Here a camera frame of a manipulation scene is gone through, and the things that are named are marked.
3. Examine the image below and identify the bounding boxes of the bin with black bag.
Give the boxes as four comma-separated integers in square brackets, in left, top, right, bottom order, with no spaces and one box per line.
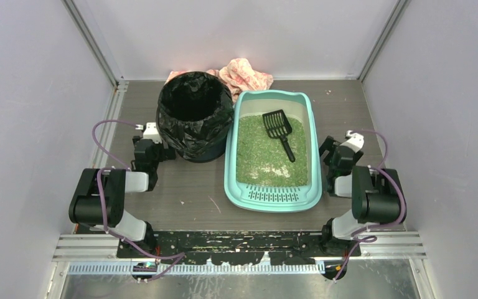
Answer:
[156,71,235,163]

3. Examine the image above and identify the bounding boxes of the black litter scoop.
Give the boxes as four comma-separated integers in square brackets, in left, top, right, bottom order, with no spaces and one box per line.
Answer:
[262,109,296,163]

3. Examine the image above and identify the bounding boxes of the teal litter box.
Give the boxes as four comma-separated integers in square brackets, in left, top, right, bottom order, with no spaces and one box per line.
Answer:
[224,90,322,213]

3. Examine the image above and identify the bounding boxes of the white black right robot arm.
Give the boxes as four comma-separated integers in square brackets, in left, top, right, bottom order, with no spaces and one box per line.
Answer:
[319,132,407,253]

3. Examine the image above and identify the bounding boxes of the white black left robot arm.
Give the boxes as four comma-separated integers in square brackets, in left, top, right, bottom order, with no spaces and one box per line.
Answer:
[68,138,176,255]

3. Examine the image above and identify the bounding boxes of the green litter pellets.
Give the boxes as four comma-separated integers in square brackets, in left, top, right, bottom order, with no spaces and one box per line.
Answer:
[236,115,308,187]

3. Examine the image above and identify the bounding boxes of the pink patterned cloth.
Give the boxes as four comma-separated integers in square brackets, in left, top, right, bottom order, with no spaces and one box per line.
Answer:
[161,58,274,103]

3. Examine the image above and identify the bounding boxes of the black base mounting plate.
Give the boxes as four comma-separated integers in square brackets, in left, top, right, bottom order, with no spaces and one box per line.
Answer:
[116,230,362,267]

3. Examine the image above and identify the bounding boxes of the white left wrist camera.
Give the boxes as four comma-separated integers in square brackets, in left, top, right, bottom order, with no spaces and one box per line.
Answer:
[137,122,163,144]

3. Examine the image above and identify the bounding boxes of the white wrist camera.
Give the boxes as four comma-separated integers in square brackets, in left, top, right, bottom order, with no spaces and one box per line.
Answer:
[340,130,364,153]
[137,122,163,144]

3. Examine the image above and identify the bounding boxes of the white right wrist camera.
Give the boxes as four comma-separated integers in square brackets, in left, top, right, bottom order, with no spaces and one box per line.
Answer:
[340,130,364,153]

